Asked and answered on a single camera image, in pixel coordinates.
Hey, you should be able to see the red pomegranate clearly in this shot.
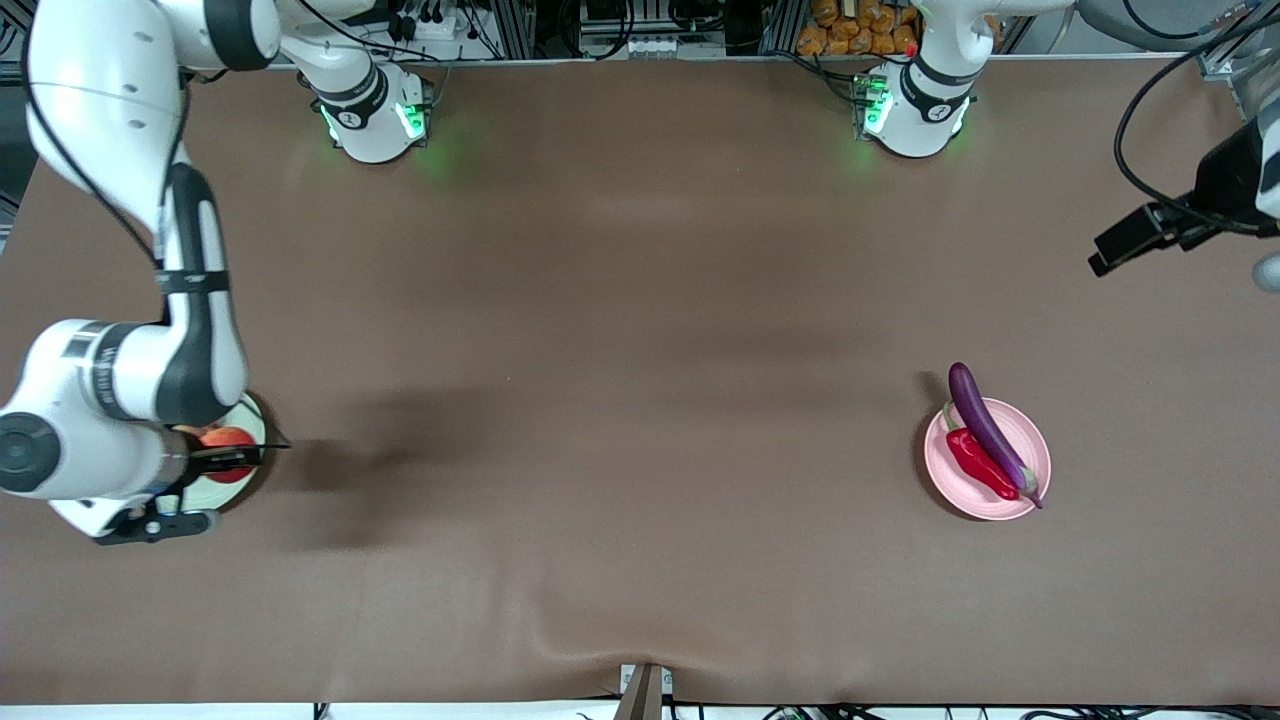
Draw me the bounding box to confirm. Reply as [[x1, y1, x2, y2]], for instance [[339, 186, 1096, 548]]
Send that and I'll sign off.
[[198, 428, 259, 485]]

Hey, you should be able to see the purple eggplant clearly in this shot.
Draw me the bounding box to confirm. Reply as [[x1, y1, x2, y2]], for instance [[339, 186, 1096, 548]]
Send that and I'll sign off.
[[947, 362, 1043, 511]]

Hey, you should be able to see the red chili pepper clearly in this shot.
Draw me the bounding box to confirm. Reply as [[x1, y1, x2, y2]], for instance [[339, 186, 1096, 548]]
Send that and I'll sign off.
[[944, 400, 1021, 502]]

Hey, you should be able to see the light green plate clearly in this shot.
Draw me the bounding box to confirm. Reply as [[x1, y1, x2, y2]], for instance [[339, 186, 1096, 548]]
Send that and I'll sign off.
[[160, 392, 269, 516]]

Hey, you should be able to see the pink plate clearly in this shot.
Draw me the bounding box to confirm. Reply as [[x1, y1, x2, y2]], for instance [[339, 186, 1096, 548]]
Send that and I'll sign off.
[[923, 397, 1052, 522]]

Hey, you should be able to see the pile of orange toys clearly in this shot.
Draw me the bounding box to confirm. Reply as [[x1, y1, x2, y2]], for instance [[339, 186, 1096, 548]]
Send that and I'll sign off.
[[797, 0, 919, 57]]

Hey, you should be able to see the brown table mat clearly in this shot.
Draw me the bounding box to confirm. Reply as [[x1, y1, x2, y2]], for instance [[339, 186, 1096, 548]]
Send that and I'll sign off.
[[0, 55, 1280, 706]]

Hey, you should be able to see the white power strip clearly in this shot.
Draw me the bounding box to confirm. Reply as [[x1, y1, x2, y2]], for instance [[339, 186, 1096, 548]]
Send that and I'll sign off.
[[385, 0, 471, 46]]

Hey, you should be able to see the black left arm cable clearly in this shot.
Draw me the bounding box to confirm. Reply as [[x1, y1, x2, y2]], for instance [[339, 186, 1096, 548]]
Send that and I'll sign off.
[[1113, 0, 1280, 236]]

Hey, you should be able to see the aluminium frame profile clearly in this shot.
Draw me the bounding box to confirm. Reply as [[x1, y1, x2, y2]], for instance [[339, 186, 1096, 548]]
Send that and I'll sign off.
[[1195, 0, 1280, 81]]

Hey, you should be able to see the aluminium frame post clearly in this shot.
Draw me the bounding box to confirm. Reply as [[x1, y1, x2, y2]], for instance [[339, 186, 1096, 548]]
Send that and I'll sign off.
[[492, 0, 538, 59], [763, 0, 806, 56]]

